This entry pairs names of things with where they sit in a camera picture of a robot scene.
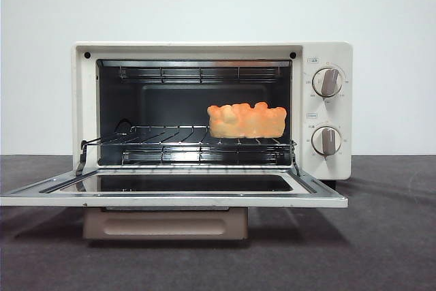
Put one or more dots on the golden bread loaf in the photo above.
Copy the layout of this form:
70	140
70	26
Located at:
247	122

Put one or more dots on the white toaster oven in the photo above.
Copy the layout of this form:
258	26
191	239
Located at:
85	107

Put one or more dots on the taupe timer knob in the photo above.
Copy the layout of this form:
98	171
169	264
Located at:
327	141

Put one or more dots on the taupe temperature knob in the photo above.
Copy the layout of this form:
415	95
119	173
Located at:
327	82

